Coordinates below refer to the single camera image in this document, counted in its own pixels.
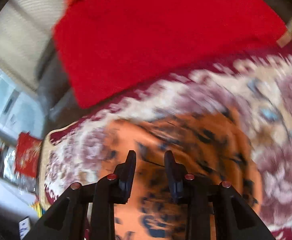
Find orange black floral garment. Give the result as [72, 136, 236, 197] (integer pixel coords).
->
[100, 108, 263, 239]

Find red gift box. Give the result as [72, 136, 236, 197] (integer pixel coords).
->
[15, 132, 42, 178]

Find floral plush sofa cover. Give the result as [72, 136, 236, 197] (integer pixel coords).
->
[37, 13, 292, 240]

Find beige dotted curtain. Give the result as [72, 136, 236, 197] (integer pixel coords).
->
[0, 0, 66, 93]

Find red knit blanket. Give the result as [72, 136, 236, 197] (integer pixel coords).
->
[53, 0, 286, 108]

